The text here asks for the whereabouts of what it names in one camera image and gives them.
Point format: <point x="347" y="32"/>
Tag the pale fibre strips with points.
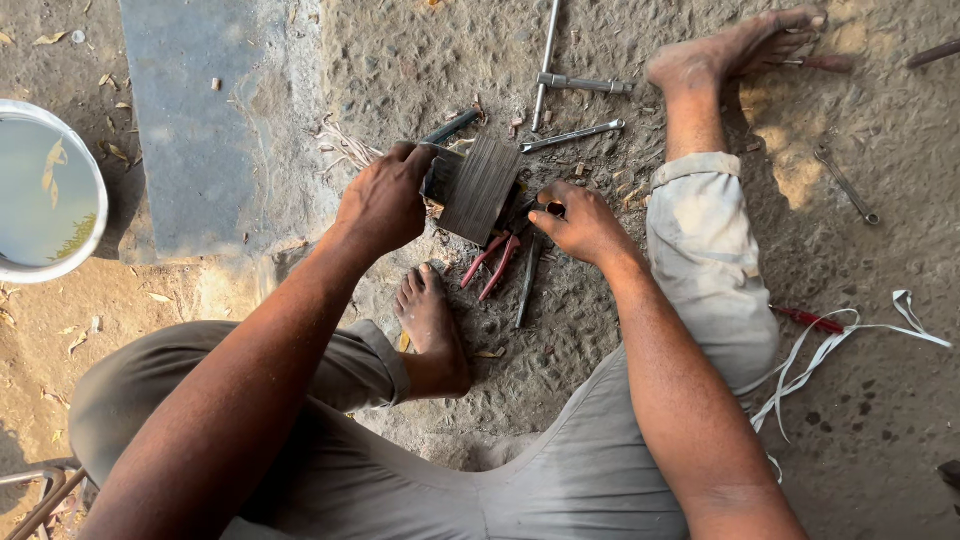
<point x="343" y="146"/>

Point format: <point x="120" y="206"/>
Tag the person's grey trousers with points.
<point x="465" y="480"/>

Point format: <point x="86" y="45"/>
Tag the steel combination spanner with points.
<point x="571" y="136"/>

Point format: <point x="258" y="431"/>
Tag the person's right foot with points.
<point x="720" y="56"/>

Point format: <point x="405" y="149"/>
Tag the brown metal rod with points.
<point x="934" y="52"/>

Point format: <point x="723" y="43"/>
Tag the rusty metal frame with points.
<point x="41" y="499"/>

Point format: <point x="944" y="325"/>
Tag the person's left hand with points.
<point x="379" y="206"/>

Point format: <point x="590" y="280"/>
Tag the dark metal chisel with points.
<point x="528" y="283"/>

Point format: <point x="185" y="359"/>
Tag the grey stone slab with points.
<point x="187" y="120"/>

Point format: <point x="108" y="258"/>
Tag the thin steel spanner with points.
<point x="847" y="184"/>

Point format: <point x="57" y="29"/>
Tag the person's left foot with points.
<point x="431" y="330"/>

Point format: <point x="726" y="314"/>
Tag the person's right hand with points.
<point x="589" y="225"/>

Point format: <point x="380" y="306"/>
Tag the white bucket of water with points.
<point x="45" y="195"/>

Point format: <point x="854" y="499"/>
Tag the white tape strips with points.
<point x="825" y="356"/>

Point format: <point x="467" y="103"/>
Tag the person's foot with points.
<point x="720" y="56"/>
<point x="431" y="330"/>

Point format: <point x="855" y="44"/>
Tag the laminated metal transformer core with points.
<point x="478" y="187"/>

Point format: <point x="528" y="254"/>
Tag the person's left fingers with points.
<point x="414" y="152"/>

